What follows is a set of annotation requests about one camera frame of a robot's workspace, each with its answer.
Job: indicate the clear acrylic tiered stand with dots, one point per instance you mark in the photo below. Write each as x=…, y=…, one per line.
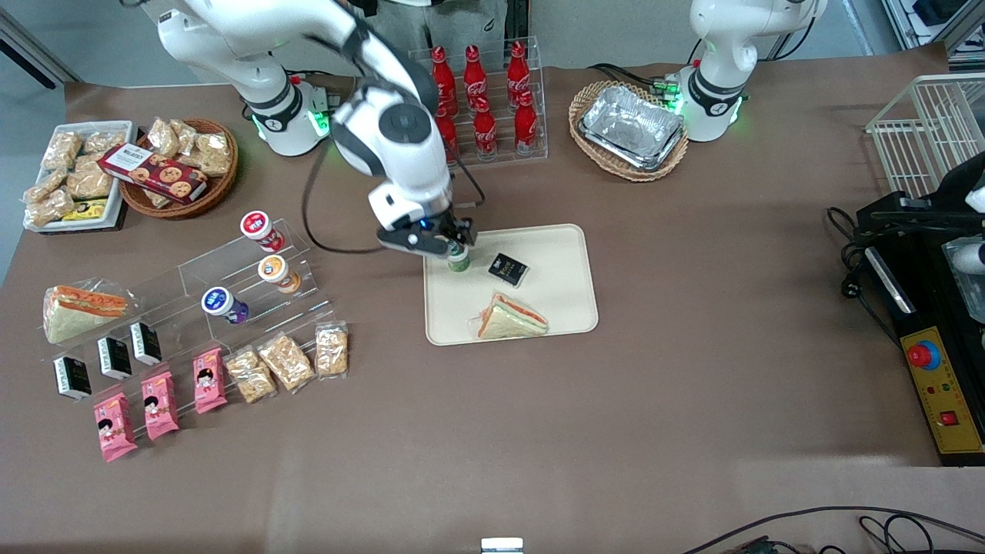
x=231, y=265

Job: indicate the wrapped triangle sandwich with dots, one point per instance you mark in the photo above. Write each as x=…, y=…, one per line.
x=77, y=315
x=512, y=319

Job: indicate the small black white box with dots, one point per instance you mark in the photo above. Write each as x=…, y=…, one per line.
x=114, y=358
x=145, y=343
x=71, y=377

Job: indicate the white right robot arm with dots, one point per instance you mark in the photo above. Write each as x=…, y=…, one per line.
x=392, y=123

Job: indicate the purple gum can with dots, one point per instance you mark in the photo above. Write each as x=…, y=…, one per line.
x=223, y=305

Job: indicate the black machine yellow panel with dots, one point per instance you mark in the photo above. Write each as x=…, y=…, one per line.
x=923, y=308

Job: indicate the red gum can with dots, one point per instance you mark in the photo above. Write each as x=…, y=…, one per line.
x=260, y=228

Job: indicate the background lab equipment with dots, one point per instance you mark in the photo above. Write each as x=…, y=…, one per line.
x=931, y=19

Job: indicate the silver metal bar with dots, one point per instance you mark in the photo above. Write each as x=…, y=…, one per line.
x=890, y=281

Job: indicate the black gum pack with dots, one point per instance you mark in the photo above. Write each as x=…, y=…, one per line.
x=508, y=269

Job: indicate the red cola bottle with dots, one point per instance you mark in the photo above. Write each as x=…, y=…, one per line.
x=442, y=73
x=484, y=129
x=475, y=73
x=452, y=145
x=517, y=69
x=525, y=123

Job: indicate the light woven wicker basket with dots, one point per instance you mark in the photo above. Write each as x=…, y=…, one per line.
x=592, y=154

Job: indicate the green gum can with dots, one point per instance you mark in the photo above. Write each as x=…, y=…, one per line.
x=459, y=261

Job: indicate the red emergency stop button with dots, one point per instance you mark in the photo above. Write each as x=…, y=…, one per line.
x=921, y=355

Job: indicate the orange gum can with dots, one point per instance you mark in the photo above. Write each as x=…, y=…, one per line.
x=277, y=274

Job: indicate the clear acrylic bottle rack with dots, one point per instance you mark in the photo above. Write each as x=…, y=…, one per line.
x=531, y=154

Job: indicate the person in grey trousers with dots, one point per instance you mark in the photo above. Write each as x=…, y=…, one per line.
x=469, y=27

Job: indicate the small white silver device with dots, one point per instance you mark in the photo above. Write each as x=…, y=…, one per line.
x=502, y=545

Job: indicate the clear wrapped cereal bar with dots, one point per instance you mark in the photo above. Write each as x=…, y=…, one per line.
x=250, y=375
x=285, y=362
x=332, y=351

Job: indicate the red cookie box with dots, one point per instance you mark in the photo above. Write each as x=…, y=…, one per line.
x=161, y=175

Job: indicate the stacked aluminium foil trays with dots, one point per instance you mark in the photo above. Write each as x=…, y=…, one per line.
x=635, y=127

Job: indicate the pink snack packet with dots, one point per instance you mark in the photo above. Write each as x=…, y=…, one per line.
x=115, y=428
x=159, y=405
x=209, y=381

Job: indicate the clear plastic container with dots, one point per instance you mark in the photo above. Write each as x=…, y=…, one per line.
x=971, y=296

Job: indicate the yellow snack packet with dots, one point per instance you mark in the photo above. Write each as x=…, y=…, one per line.
x=86, y=209

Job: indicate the white rectangular tray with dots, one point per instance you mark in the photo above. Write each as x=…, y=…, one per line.
x=115, y=192

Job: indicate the dark brown wicker basket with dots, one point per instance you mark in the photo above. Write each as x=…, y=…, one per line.
x=219, y=188

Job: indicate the aluminium frame profile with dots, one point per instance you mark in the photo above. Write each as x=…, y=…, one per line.
x=38, y=55

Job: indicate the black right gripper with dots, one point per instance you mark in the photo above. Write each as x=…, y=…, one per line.
x=459, y=228

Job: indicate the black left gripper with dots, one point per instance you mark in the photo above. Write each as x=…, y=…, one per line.
x=955, y=185

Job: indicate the cream plastic serving tray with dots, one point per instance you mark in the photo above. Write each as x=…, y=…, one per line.
x=554, y=261

